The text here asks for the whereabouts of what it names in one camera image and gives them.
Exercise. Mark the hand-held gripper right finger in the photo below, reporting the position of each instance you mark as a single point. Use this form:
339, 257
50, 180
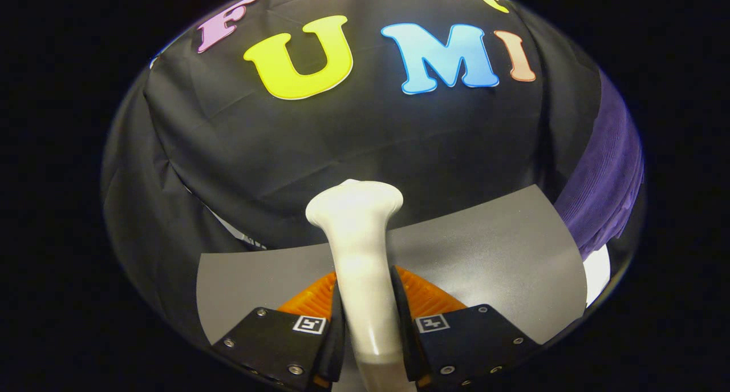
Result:
406, 340

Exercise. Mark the black backdrop cloth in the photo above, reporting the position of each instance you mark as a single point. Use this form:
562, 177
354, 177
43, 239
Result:
342, 146

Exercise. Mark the white garment steamer head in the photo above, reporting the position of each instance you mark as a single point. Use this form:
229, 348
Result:
359, 255

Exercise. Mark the white flat panel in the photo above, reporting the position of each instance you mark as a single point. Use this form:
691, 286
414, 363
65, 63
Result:
597, 272

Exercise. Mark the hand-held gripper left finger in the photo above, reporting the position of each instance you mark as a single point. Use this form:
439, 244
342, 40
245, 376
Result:
333, 340

